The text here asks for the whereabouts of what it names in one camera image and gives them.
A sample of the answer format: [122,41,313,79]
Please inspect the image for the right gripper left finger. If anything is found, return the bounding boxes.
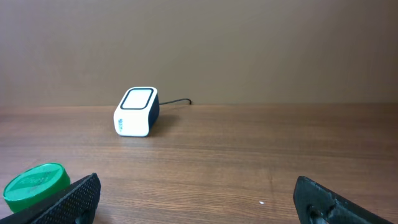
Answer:
[1,173,101,224]

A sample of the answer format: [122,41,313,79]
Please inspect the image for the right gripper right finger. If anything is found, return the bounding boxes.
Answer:
[293,176,392,224]

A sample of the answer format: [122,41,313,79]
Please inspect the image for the green lidded jar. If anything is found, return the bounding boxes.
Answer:
[2,162,71,213]

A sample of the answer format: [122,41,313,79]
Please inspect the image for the white barcode scanner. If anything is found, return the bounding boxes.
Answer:
[113,86,160,137]

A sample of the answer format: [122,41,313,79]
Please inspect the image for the black scanner cable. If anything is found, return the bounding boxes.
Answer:
[159,98,193,106]

